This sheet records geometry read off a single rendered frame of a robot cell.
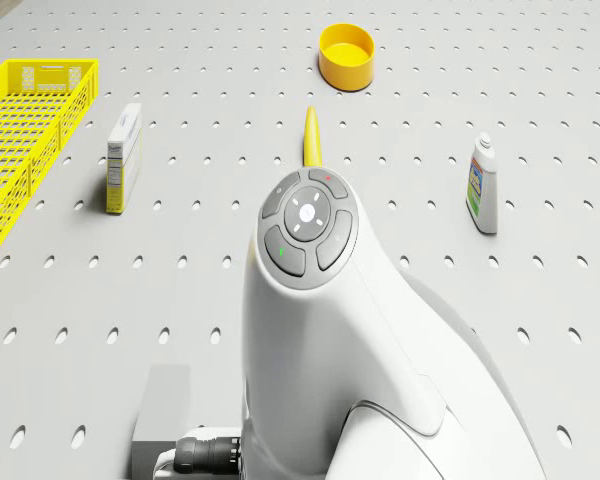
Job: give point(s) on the banana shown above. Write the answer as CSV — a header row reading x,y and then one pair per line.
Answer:
x,y
312,140

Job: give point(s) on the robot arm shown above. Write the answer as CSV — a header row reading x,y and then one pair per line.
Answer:
x,y
330,350

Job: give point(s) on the yellow and white box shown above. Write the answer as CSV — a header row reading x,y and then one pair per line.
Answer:
x,y
122,160

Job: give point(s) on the small white bottle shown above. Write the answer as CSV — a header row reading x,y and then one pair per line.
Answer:
x,y
481,195

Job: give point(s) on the yellow bowl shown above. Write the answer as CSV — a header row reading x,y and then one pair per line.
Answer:
x,y
346,62

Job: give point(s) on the yellow basket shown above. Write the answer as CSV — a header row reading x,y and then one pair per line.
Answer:
x,y
15,150

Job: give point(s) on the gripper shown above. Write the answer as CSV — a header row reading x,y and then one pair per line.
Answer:
x,y
205,452

